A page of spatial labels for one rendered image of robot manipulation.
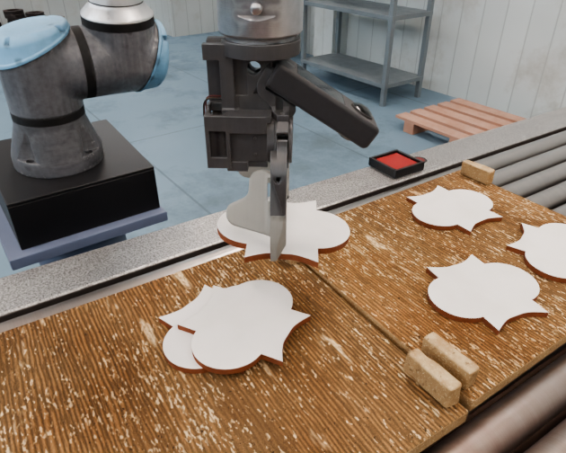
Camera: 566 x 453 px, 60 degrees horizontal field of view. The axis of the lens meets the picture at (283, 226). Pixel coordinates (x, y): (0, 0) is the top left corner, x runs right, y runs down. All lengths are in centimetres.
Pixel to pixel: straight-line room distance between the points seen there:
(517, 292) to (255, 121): 38
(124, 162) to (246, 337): 50
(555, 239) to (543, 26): 357
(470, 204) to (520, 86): 361
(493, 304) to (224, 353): 32
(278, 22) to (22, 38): 50
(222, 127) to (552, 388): 42
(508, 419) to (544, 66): 387
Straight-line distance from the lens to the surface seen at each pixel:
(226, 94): 47
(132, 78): 90
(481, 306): 62
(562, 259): 75
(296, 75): 45
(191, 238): 76
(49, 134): 89
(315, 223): 55
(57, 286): 72
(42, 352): 60
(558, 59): 426
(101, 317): 61
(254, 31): 43
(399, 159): 100
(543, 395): 58
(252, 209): 48
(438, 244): 73
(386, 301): 61
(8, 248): 92
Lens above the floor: 133
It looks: 32 degrees down
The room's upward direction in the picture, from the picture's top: straight up
